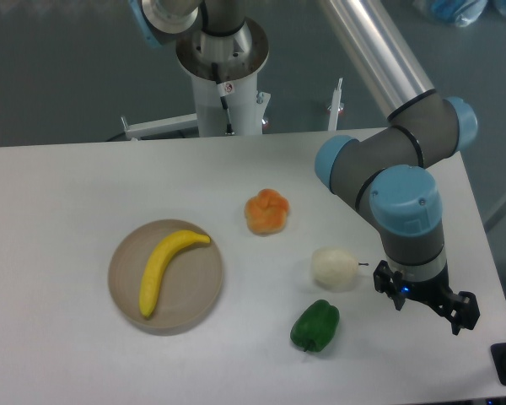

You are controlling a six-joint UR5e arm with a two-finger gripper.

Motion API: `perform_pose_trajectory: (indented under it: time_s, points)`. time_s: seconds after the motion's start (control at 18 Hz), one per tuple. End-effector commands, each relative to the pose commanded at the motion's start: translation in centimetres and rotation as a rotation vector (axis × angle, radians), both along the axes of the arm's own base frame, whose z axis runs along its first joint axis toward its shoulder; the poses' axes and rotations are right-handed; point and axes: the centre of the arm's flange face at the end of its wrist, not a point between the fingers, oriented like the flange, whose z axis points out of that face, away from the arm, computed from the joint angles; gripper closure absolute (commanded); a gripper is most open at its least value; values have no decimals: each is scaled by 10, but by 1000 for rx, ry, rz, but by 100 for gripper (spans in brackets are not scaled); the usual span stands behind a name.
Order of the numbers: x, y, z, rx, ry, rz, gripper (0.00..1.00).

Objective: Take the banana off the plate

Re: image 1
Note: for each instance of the green bell pepper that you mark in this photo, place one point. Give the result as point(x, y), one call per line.
point(316, 327)

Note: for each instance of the orange bread roll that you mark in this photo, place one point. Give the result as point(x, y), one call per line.
point(267, 212)

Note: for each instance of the white pear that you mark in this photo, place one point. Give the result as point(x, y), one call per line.
point(335, 269)

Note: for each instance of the white bracket with red knob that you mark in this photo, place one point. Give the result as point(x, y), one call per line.
point(336, 107)

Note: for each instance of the grey metal table leg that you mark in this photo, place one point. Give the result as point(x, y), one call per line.
point(495, 214)

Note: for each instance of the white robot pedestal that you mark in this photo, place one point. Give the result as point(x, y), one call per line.
point(223, 72)

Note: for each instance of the beige round plate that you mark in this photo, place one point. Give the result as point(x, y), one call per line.
point(190, 286)

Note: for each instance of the yellow banana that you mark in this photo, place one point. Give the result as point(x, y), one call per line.
point(157, 263)

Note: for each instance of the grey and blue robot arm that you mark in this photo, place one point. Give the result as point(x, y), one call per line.
point(385, 178)

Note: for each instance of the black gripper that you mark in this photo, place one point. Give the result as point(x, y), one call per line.
point(428, 284)

